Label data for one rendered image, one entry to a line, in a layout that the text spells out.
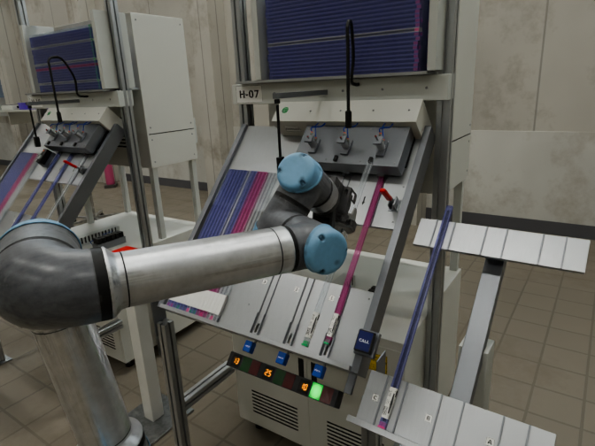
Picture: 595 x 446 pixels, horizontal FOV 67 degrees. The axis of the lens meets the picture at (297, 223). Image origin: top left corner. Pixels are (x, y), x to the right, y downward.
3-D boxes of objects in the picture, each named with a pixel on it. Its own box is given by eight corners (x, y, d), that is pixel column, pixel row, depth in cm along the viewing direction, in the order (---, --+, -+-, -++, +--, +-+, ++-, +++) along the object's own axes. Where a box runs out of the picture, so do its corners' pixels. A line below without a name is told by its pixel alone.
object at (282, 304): (356, 369, 109) (351, 366, 106) (170, 307, 144) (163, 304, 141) (378, 296, 115) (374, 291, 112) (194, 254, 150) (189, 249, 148)
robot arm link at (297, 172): (264, 181, 81) (289, 142, 82) (288, 201, 91) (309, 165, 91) (297, 199, 78) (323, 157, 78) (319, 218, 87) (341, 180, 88)
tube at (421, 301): (386, 430, 87) (384, 429, 86) (379, 427, 88) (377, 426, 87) (453, 208, 104) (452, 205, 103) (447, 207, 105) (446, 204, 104)
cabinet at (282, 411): (400, 506, 151) (405, 345, 132) (240, 429, 188) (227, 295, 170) (452, 396, 202) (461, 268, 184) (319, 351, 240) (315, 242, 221)
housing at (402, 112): (426, 151, 133) (415, 121, 122) (289, 146, 159) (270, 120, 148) (433, 129, 135) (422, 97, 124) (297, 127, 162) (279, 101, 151)
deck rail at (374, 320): (366, 378, 109) (357, 373, 104) (358, 376, 110) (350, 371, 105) (436, 138, 132) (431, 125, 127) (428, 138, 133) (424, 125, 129)
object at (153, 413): (150, 447, 181) (119, 267, 158) (114, 425, 194) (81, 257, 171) (194, 411, 200) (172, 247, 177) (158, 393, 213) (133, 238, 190)
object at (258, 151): (399, 237, 123) (394, 228, 119) (220, 210, 158) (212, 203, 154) (428, 137, 133) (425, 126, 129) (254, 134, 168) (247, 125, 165)
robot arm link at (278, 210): (263, 253, 75) (297, 197, 76) (238, 236, 85) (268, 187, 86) (297, 272, 80) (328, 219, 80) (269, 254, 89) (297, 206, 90)
